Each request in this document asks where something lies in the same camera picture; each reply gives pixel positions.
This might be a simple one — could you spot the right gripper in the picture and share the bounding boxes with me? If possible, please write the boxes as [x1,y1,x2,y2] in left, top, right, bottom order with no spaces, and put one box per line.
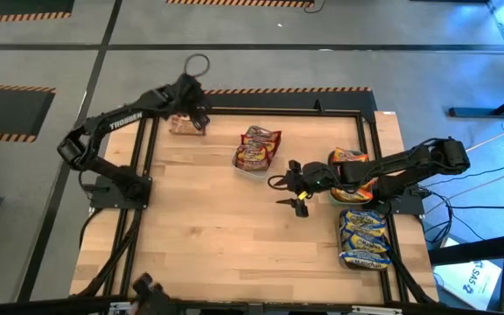
[274,159,339,219]

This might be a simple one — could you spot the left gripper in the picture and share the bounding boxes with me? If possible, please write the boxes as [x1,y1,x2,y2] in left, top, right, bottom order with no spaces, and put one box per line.
[165,73,213,133]

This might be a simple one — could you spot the grey plastic tray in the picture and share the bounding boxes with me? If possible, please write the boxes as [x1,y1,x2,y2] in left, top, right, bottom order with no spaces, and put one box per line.
[231,143,279,180]

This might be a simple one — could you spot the orange Maruchan ramen pack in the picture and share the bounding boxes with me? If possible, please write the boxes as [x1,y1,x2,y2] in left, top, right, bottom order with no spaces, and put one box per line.
[329,147,370,165]
[330,185,374,205]

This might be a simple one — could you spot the dark grey plastic bin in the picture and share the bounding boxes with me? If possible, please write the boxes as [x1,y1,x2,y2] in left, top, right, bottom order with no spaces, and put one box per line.
[336,207,394,271]

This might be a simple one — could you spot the green plastic bin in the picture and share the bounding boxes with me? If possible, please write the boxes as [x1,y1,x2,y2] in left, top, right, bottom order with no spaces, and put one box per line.
[325,150,375,207]

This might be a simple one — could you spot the black hazard-striped floor mat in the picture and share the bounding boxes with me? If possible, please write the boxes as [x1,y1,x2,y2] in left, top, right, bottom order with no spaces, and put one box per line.
[0,83,57,144]
[165,0,317,9]
[189,86,379,124]
[0,0,76,25]

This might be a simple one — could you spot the black desk foot bar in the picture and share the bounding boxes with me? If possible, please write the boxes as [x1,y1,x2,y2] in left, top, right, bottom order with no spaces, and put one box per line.
[427,231,504,267]

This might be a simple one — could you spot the white SAS printed box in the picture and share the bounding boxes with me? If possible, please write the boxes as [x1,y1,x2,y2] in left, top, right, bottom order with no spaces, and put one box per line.
[433,260,503,312]

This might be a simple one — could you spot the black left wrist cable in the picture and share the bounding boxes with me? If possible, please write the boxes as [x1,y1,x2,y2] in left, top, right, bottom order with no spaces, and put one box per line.
[184,53,212,79]

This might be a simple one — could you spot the black aluminium table frame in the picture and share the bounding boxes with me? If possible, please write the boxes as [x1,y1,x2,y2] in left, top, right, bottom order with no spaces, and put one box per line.
[70,98,439,307]

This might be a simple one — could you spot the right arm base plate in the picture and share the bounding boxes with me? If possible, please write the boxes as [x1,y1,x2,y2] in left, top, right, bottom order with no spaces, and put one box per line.
[376,187,427,216]

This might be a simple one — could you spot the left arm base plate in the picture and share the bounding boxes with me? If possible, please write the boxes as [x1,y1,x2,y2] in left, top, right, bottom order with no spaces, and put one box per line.
[88,174,152,210]

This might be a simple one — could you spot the black floor cable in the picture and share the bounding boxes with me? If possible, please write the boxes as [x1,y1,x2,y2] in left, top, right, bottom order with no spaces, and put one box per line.
[422,192,504,246]
[422,159,504,189]

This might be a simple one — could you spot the black desk base frame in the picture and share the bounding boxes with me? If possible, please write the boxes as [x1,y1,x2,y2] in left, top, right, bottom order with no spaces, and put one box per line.
[447,0,504,119]

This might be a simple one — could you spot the white floor cable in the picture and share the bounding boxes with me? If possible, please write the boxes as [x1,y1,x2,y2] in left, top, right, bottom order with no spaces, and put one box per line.
[465,120,504,155]

